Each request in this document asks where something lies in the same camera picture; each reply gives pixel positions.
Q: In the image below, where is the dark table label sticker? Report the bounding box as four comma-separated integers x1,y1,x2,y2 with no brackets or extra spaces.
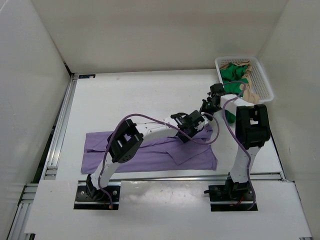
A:
78,74,96,79

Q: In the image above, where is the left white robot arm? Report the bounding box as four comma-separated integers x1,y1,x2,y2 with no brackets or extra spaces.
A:
85,110,209,200

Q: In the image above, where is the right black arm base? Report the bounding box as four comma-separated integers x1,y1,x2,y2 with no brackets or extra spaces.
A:
203,176,258,212

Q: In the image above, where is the beige t shirt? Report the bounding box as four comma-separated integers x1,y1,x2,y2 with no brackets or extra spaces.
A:
235,61,260,104

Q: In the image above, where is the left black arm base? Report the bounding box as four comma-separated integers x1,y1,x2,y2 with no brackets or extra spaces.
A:
73,181,121,211

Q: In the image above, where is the purple t shirt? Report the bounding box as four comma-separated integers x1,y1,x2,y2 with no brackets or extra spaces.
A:
80,125,218,174

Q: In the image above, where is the aluminium frame rail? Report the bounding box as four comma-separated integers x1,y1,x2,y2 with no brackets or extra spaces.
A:
7,73,79,240

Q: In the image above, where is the white plastic basket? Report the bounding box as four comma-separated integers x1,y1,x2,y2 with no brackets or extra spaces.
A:
215,56,274,104

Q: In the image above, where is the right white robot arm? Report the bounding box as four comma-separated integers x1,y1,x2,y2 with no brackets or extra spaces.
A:
200,83,271,200

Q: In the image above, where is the green t shirt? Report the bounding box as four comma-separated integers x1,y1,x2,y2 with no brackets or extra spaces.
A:
218,63,248,124

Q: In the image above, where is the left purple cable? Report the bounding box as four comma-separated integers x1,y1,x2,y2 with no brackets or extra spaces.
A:
98,113,221,207

